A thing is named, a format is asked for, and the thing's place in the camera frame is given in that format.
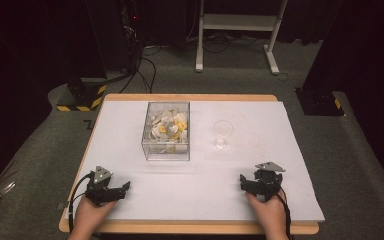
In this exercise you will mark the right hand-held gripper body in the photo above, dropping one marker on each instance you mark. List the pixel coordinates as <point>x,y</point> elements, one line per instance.
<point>268,183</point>

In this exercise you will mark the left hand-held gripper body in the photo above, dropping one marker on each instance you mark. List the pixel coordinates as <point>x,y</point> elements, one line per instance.
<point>100,186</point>

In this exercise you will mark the pile of white yellow packets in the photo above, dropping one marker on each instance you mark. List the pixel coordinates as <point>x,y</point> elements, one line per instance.
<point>171,128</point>

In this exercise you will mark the clear plastic cup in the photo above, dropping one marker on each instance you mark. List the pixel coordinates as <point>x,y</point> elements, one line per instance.
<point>222,130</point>

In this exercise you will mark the person's right hand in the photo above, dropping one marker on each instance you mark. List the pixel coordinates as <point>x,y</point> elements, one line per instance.
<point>268,211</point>

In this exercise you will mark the black computer tower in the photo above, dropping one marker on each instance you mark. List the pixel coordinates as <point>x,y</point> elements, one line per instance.
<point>131,33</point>

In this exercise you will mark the clear plastic drawer case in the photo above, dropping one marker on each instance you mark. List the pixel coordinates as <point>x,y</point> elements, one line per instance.
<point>187,106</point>

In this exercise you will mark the person's left hand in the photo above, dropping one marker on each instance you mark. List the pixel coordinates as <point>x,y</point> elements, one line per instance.
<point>91,211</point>

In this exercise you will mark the white metal stand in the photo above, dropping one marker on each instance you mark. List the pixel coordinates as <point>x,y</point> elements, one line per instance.
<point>240,22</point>

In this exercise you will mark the black yellow striped stand base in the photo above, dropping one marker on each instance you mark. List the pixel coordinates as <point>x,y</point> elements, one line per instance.
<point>86,100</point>

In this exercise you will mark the white table board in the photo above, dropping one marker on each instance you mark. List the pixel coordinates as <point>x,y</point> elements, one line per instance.
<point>213,186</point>

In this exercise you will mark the clear plastic drawer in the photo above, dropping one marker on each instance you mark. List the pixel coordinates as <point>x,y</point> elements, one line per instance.
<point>166,156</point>

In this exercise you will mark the wooden table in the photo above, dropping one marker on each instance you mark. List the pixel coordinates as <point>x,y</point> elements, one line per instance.
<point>186,97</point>

